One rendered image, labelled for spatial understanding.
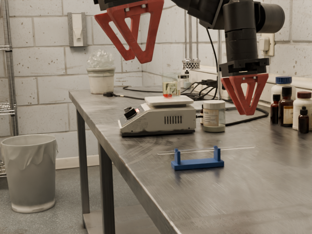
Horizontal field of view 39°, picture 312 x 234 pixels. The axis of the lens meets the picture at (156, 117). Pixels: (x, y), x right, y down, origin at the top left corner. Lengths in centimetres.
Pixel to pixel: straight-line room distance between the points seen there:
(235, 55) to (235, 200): 27
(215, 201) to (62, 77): 293
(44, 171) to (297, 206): 217
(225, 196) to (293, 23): 96
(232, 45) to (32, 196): 210
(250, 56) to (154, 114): 41
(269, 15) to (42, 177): 208
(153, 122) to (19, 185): 170
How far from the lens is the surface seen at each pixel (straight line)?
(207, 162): 86
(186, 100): 117
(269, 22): 87
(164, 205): 68
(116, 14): 53
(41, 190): 275
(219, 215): 64
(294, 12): 157
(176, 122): 115
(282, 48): 163
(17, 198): 279
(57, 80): 354
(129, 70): 361
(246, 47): 81
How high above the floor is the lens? 99
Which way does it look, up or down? 10 degrees down
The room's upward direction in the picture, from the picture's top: 2 degrees counter-clockwise
